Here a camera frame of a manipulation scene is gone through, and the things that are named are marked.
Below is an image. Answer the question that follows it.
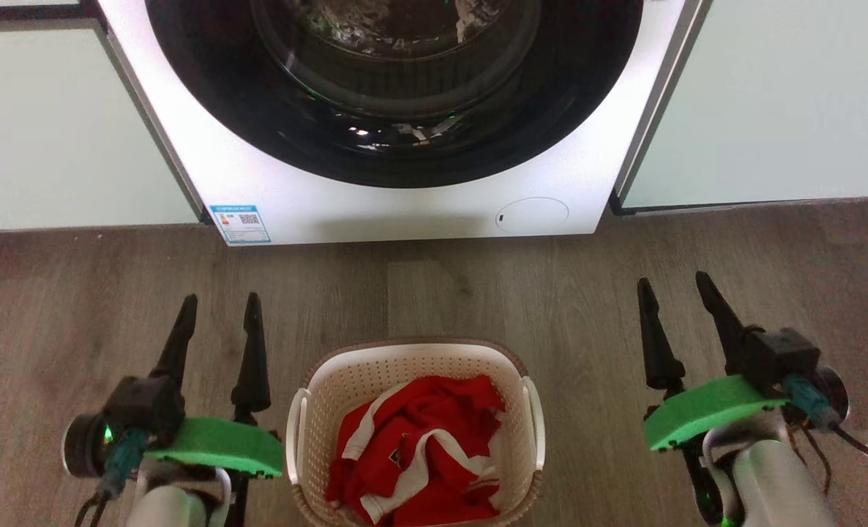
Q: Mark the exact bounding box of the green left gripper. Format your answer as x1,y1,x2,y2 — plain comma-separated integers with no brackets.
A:
144,291,285,479

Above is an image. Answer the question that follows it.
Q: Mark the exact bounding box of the white front-load washing machine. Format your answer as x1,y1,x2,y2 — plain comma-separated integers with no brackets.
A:
97,0,714,247

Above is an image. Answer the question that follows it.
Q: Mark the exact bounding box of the round black washer door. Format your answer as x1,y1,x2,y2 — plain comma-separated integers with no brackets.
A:
144,0,645,190

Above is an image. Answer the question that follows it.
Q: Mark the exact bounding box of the round white filter cover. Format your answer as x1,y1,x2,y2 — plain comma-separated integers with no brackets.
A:
495,197,571,235

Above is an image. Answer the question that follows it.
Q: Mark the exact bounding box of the cream perforated laundry basket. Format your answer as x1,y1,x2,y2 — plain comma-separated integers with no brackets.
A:
285,337,547,527

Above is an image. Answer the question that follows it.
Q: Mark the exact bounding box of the blue energy label sticker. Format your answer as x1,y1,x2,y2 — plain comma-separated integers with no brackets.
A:
209,204,272,245

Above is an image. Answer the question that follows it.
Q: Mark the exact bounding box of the red and white garment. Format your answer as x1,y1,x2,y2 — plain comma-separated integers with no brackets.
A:
323,374,506,527

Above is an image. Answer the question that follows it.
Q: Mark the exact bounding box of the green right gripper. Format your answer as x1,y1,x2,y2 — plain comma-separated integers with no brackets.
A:
636,271,788,453

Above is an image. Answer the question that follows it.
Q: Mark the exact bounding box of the left cable with cyan plug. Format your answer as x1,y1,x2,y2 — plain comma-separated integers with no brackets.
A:
74,429,151,527

